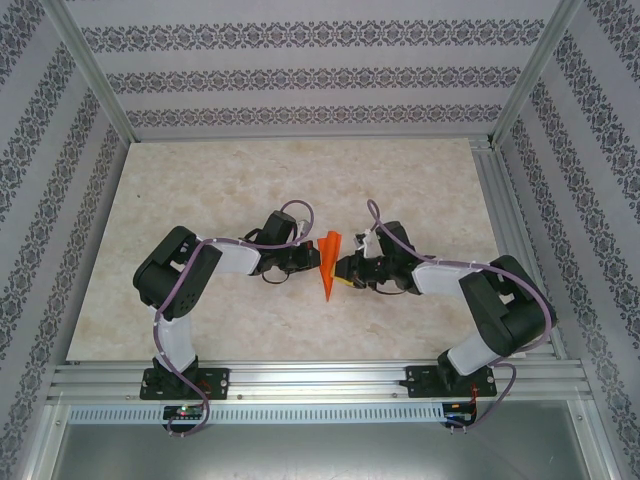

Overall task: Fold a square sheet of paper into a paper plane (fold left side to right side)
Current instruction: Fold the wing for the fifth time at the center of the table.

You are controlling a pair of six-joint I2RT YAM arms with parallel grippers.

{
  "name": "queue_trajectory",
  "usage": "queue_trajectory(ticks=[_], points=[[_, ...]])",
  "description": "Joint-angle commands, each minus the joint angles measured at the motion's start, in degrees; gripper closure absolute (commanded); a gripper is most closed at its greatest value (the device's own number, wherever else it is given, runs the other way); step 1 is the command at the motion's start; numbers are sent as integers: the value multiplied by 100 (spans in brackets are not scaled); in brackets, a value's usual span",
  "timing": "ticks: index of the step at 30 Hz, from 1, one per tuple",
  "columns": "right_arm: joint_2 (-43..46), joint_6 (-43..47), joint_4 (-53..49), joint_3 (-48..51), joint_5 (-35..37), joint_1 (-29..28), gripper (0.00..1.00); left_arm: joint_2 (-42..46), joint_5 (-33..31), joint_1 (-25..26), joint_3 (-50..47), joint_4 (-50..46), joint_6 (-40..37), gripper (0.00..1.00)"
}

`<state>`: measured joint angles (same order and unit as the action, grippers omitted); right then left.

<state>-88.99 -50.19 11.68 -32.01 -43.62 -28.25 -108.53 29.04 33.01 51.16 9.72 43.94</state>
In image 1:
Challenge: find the orange paper sheet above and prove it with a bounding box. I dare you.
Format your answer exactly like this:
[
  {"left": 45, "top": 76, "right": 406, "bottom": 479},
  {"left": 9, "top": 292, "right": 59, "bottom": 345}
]
[{"left": 316, "top": 230, "right": 346, "bottom": 303}]

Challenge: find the right controller circuit board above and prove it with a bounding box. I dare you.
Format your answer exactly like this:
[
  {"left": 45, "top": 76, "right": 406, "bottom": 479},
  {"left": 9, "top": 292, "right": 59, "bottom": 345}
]
[{"left": 444, "top": 402, "right": 479, "bottom": 421}]

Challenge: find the controller circuit board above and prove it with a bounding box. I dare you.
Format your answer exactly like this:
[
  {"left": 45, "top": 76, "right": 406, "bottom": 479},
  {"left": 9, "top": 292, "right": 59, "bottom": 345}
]
[
  {"left": 163, "top": 405, "right": 204, "bottom": 420},
  {"left": 444, "top": 402, "right": 479, "bottom": 421}
]

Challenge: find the left controller circuit board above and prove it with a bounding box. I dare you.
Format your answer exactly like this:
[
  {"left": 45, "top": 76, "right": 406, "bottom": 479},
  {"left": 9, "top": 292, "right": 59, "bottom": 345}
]
[{"left": 163, "top": 405, "right": 204, "bottom": 420}]

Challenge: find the grey metal panel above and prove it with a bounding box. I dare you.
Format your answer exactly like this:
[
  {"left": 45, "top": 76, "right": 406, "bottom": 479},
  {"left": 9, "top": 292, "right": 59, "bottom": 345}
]
[{"left": 52, "top": 422, "right": 609, "bottom": 480}]

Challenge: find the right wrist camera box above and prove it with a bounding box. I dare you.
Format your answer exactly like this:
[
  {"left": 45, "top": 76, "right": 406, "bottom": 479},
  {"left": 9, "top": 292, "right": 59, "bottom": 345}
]
[{"left": 353, "top": 228, "right": 385, "bottom": 260}]

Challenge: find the long aluminium mounting rail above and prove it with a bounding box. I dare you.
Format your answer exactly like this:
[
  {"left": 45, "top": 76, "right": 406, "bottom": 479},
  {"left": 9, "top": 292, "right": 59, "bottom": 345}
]
[{"left": 47, "top": 360, "right": 589, "bottom": 401}]

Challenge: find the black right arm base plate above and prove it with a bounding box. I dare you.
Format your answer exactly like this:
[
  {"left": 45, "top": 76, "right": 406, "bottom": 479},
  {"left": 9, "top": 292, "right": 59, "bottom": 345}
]
[{"left": 405, "top": 364, "right": 499, "bottom": 400}]

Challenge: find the aluminium side rail profile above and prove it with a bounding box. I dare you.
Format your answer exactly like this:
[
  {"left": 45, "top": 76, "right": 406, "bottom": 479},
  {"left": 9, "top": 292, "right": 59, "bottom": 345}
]
[{"left": 469, "top": 139, "right": 569, "bottom": 361}]

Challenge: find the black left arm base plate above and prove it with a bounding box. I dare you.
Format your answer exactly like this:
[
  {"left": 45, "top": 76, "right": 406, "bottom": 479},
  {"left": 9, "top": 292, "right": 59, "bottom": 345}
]
[{"left": 139, "top": 367, "right": 231, "bottom": 401}]

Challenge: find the slotted grey cable duct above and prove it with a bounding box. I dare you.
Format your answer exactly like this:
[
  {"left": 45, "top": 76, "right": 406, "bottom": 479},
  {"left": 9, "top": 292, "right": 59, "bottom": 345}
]
[{"left": 67, "top": 403, "right": 446, "bottom": 424}]

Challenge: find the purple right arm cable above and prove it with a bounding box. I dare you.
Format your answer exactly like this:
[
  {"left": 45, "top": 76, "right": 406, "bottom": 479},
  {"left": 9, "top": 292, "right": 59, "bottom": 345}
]
[{"left": 366, "top": 198, "right": 559, "bottom": 435}]

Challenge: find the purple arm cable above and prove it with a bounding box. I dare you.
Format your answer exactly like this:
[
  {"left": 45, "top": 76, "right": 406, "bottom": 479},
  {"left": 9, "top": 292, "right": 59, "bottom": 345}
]
[
  {"left": 366, "top": 198, "right": 559, "bottom": 435},
  {"left": 152, "top": 198, "right": 316, "bottom": 439}
]

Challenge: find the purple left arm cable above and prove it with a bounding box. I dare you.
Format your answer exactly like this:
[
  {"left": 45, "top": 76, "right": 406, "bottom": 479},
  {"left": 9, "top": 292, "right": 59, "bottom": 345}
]
[{"left": 152, "top": 198, "right": 316, "bottom": 439}]

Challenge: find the aluminium frame post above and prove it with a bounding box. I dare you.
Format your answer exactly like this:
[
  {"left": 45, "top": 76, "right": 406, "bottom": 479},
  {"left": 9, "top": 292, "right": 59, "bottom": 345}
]
[
  {"left": 492, "top": 0, "right": 584, "bottom": 146},
  {"left": 43, "top": 0, "right": 139, "bottom": 144}
]

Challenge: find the aluminium frame beam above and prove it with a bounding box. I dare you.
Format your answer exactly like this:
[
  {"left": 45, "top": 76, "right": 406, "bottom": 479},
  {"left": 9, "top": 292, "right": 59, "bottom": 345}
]
[
  {"left": 27, "top": 402, "right": 71, "bottom": 480},
  {"left": 569, "top": 399, "right": 616, "bottom": 480}
]

